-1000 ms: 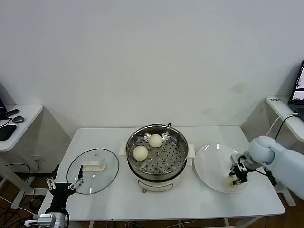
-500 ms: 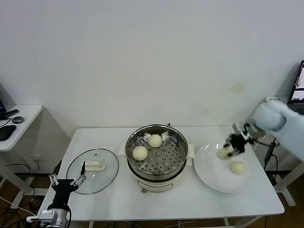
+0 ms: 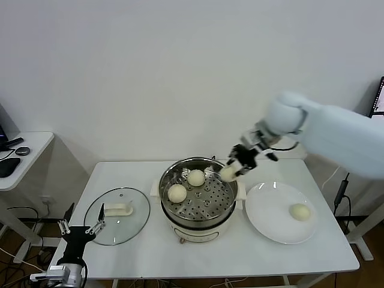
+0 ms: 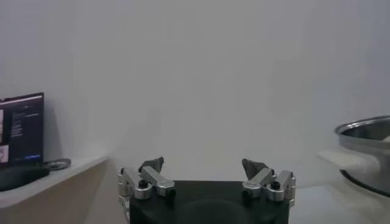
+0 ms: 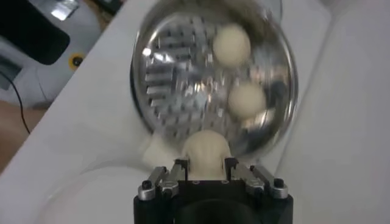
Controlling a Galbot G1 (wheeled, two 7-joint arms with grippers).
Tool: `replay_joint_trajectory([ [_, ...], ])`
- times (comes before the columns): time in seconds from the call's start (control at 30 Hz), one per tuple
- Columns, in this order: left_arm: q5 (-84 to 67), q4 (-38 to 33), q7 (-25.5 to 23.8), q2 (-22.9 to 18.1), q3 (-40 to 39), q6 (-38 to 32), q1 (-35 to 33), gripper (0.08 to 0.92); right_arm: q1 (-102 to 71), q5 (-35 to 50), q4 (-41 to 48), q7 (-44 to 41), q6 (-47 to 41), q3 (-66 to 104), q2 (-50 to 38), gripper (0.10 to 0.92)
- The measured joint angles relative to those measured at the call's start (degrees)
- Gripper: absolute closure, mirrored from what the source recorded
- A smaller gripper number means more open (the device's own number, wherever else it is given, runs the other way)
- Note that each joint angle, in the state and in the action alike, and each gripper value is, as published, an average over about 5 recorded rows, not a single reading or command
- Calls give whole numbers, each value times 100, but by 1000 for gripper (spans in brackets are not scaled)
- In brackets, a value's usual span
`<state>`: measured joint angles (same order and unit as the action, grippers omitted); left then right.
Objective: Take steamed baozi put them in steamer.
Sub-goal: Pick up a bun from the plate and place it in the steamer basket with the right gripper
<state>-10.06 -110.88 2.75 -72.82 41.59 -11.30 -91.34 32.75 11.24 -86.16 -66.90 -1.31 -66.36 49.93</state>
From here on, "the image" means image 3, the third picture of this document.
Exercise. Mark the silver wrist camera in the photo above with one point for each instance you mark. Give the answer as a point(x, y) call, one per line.
point(55, 273)
point(249, 139)

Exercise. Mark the white round plate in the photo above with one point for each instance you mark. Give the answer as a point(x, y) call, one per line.
point(270, 210)

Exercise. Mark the white side desk with monitor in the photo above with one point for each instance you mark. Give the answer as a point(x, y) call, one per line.
point(36, 144)

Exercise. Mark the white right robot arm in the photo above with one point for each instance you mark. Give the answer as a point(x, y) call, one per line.
point(330, 135)

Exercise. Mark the black remote control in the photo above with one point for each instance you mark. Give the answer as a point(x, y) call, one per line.
point(15, 142)

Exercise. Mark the cream electric cooker base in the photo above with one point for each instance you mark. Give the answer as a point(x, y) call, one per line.
point(198, 232)

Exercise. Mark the black open laptop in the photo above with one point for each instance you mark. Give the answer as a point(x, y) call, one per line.
point(378, 99)

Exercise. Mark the black computer mouse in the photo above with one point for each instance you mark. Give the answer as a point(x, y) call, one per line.
point(9, 166)

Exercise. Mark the black computer monitor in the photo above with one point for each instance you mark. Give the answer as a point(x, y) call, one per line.
point(2, 126)

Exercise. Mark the stainless steel steamer basket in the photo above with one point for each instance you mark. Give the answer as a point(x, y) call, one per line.
point(210, 198)

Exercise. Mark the grey round disc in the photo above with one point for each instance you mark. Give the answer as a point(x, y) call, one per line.
point(23, 150)

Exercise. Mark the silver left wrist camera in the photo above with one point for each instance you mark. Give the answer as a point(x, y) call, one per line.
point(55, 273)

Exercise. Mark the white steamed baozi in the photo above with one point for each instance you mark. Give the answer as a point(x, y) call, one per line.
point(299, 212)
point(228, 174)
point(177, 193)
point(196, 178)

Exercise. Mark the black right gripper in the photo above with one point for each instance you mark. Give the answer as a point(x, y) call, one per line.
point(246, 157)

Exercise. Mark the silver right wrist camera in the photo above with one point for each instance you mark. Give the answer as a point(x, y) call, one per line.
point(249, 139)

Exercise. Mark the white wall socket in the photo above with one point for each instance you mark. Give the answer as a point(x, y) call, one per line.
point(47, 200)

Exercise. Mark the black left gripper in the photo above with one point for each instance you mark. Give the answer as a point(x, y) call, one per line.
point(75, 240)

